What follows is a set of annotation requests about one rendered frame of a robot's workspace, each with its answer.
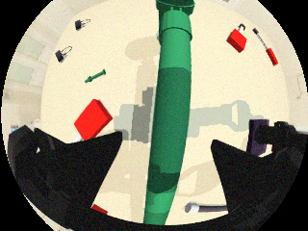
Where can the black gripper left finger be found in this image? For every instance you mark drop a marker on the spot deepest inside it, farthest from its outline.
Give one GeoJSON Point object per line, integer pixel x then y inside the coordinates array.
{"type": "Point", "coordinates": [83, 163]}

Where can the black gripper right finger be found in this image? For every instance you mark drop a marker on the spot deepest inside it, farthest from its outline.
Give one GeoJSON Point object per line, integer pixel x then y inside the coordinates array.
{"type": "Point", "coordinates": [241, 172]}

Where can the green cylindrical tube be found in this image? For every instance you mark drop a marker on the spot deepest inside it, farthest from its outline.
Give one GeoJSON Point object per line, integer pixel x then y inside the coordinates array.
{"type": "Point", "coordinates": [170, 124]}

